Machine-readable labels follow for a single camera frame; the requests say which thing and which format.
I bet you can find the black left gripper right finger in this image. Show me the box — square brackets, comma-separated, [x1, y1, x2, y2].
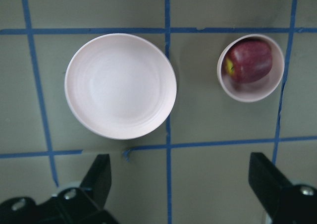
[248, 152, 317, 224]

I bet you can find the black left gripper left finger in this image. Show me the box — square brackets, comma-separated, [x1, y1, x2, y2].
[56, 154, 111, 224]

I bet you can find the pink bowl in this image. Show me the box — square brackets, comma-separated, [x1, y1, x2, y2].
[216, 34, 285, 103]

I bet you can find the red apple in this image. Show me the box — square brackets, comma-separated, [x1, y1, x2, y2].
[222, 39, 272, 84]

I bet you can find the pink plate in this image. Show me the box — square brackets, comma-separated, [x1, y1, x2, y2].
[64, 33, 177, 140]

